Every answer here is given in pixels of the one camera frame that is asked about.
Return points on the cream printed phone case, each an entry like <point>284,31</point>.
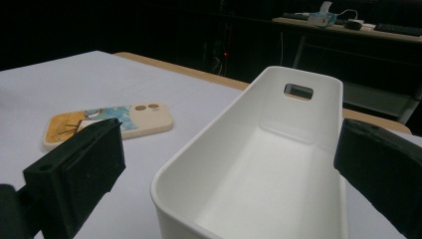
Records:
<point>151,121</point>

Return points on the wooden desk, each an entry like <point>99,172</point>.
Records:
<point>381,35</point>

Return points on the tissue box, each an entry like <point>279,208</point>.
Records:
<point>320,18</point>

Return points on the white plastic storage box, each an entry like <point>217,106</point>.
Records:
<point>265,166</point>

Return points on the black computer mouse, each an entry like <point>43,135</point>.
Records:
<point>352,25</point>

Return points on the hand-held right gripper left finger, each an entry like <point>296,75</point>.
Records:
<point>83,166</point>

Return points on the black keyboard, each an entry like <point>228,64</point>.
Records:
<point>398,29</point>

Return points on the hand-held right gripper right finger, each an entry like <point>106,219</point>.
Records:
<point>384,172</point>

